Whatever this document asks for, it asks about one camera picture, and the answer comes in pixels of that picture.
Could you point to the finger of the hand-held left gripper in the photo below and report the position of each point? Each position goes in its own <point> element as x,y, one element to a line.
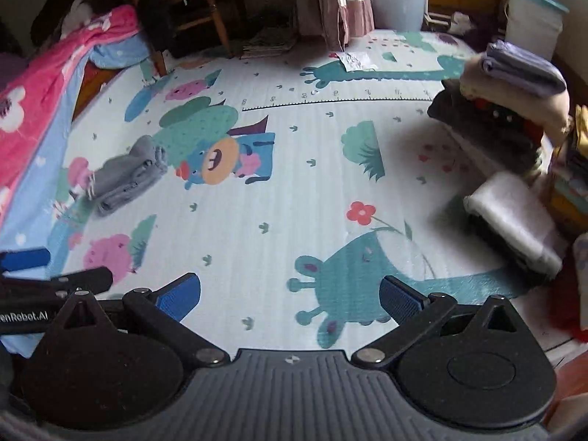
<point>85,279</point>
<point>25,259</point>

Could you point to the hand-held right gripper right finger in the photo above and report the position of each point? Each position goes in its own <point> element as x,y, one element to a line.
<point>402,301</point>

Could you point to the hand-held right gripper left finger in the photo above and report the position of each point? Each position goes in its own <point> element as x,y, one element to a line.
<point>179,301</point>

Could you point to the dark folded clothes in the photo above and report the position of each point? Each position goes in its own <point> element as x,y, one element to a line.
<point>482,124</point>

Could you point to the colourful stack of clothes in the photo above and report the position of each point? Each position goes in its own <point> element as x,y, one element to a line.
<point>572,174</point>

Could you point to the light blue bed sheet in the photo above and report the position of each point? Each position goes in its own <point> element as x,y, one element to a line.
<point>41,165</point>

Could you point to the grey folded garment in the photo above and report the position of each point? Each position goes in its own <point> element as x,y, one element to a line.
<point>128,174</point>

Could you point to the cartoon animal play mat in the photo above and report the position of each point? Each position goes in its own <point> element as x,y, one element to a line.
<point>298,183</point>

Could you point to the pink floral blanket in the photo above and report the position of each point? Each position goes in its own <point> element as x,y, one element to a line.
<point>36,96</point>

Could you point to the red cloth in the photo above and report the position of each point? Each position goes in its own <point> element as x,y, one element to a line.
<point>572,298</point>

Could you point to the beige folded garment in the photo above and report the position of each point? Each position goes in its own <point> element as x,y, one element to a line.
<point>551,110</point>

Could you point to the sheet of paper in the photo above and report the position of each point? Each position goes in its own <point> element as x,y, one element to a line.
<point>353,60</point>

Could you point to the purple folded garment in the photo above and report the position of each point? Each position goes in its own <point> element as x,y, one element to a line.
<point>523,69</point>

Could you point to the stack of newspapers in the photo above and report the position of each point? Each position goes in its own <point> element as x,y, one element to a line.
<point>268,41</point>

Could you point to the wooden chair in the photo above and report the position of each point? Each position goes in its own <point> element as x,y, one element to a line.
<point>206,14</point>

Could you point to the pink curtain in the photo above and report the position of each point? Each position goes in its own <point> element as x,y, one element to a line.
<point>340,4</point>

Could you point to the white bin teal lid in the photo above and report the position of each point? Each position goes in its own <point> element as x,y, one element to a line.
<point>533,23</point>

